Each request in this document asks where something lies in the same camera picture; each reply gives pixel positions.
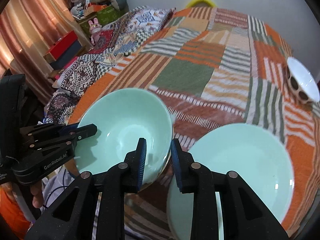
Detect mint green plate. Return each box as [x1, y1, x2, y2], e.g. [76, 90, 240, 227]
[167, 124, 295, 239]

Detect mint green bowl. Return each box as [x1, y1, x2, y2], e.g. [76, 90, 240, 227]
[74, 88, 173, 184]

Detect white bowl brown dots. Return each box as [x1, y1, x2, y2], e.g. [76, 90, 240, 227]
[286, 56, 319, 104]

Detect person's left hand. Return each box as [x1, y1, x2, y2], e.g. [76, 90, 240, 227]
[30, 181, 44, 209]

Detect patterned geometric quilt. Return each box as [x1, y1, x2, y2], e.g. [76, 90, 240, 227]
[42, 5, 174, 125]

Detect red box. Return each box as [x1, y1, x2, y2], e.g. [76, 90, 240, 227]
[43, 31, 78, 63]

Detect pink rabbit toy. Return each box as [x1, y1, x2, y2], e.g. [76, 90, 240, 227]
[88, 18, 102, 46]

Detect orange brown curtain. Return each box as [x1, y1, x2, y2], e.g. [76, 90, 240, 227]
[1, 0, 91, 104]

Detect green gift bag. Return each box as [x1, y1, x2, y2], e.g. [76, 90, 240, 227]
[78, 5, 129, 37]

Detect orange patchwork striped blanket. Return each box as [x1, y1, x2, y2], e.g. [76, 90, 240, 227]
[70, 7, 319, 236]

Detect yellow foam arch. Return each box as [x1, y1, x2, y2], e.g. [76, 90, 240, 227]
[185, 0, 216, 8]

